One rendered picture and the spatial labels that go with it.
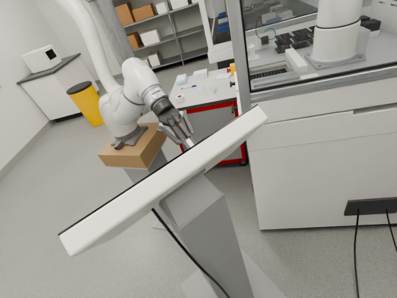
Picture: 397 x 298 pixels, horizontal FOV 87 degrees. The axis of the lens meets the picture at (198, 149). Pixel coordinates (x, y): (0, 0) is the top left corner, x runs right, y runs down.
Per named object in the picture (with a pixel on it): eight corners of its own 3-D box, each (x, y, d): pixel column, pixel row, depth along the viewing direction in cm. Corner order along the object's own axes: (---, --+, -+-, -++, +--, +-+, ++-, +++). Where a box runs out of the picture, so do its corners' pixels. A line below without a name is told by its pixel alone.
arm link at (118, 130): (108, 133, 126) (86, 100, 112) (132, 117, 134) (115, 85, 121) (120, 141, 115) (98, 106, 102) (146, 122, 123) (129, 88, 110)
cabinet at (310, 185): (259, 236, 148) (247, 153, 99) (246, 143, 226) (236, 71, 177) (422, 229, 127) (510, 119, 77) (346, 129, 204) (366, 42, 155)
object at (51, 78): (51, 125, 414) (0, 64, 339) (75, 99, 504) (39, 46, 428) (84, 117, 405) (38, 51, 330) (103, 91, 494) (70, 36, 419)
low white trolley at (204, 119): (189, 175, 212) (163, 110, 165) (195, 137, 259) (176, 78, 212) (248, 168, 199) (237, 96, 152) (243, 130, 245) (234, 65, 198)
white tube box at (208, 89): (199, 94, 170) (198, 90, 167) (202, 90, 175) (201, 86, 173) (213, 93, 165) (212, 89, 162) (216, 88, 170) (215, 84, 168)
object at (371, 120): (247, 151, 100) (243, 126, 91) (236, 71, 177) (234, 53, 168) (507, 117, 78) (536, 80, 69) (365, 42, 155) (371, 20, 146)
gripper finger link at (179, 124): (169, 118, 79) (173, 116, 79) (188, 141, 77) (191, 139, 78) (170, 113, 75) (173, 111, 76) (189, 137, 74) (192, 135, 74)
